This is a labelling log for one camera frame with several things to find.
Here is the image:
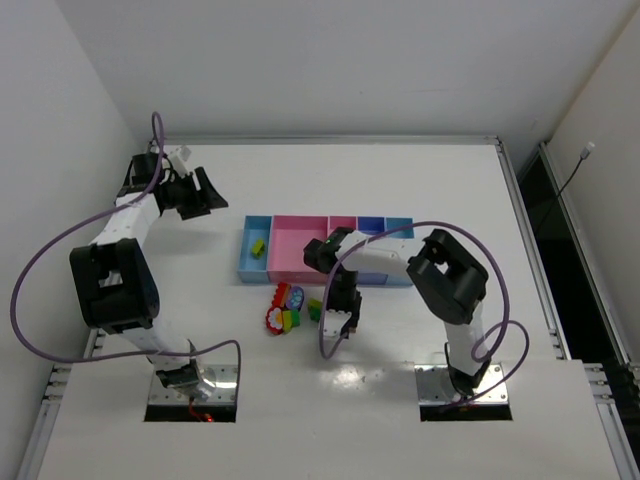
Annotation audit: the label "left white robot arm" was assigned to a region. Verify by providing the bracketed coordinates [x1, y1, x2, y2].
[69, 146, 228, 401]

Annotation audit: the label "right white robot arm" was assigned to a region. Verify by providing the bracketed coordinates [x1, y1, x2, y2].
[303, 227, 491, 397]

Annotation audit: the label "purple paw print lego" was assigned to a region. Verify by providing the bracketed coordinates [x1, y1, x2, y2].
[285, 286, 305, 311]

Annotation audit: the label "light blue bin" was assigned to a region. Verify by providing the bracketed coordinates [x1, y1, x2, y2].
[237, 215, 272, 284]
[385, 216, 419, 288]

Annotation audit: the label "red orange lego stack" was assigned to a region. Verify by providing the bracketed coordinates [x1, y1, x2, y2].
[271, 282, 291, 308]

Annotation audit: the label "large pink bin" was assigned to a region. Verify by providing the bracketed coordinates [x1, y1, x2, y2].
[267, 215, 329, 285]

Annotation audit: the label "small lime lego brick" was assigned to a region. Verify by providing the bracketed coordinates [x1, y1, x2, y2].
[251, 238, 266, 259]

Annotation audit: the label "metal base plate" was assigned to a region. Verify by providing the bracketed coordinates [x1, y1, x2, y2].
[414, 364, 509, 407]
[148, 364, 238, 406]

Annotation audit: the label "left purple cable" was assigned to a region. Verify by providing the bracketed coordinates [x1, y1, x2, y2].
[9, 111, 243, 391]

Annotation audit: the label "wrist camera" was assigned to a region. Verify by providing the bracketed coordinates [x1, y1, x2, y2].
[166, 145, 191, 177]
[319, 310, 351, 341]

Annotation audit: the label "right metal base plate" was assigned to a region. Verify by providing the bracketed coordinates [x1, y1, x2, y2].
[414, 364, 509, 407]

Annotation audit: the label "small pink bin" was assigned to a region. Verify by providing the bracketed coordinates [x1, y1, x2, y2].
[327, 216, 358, 234]

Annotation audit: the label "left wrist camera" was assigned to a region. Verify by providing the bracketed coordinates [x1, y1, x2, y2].
[166, 145, 191, 177]

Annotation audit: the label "left light blue bin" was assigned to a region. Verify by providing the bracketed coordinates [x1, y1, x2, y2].
[237, 215, 272, 284]

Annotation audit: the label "dark blue bin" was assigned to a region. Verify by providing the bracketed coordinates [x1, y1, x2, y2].
[357, 216, 388, 286]

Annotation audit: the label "dark green lego brick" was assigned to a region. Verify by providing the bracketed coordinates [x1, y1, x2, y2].
[309, 309, 321, 323]

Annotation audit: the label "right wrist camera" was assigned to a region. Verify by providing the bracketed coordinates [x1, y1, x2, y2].
[319, 310, 351, 341]

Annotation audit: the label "black wall cable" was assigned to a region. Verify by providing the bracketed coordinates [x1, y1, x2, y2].
[555, 142, 596, 197]

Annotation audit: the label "right light blue bin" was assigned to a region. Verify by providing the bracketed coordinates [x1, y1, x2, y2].
[385, 216, 419, 288]

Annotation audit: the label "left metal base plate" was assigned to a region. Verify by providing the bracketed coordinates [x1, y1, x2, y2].
[148, 364, 238, 406]

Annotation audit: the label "red flower lego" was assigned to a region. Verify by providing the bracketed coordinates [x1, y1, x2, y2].
[265, 306, 284, 335]

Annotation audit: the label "yellow green red lego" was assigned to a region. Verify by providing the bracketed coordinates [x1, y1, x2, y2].
[281, 310, 300, 333]

